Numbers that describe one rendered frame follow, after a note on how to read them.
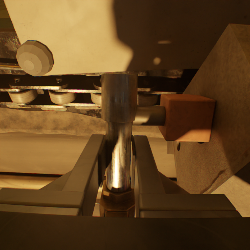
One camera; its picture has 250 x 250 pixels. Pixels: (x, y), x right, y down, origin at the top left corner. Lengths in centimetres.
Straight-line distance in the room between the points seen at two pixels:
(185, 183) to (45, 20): 23
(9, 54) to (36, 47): 7
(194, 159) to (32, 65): 20
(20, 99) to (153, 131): 24
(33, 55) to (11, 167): 38
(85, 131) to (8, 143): 19
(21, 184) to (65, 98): 33
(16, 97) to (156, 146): 28
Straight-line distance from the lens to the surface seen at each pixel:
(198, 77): 17
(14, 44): 29
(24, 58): 23
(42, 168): 51
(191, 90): 19
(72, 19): 22
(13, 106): 37
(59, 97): 27
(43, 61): 23
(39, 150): 45
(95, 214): 73
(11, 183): 56
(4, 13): 41
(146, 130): 35
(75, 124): 37
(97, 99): 26
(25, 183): 54
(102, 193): 17
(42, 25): 23
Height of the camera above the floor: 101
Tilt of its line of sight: 48 degrees down
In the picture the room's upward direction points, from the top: 179 degrees counter-clockwise
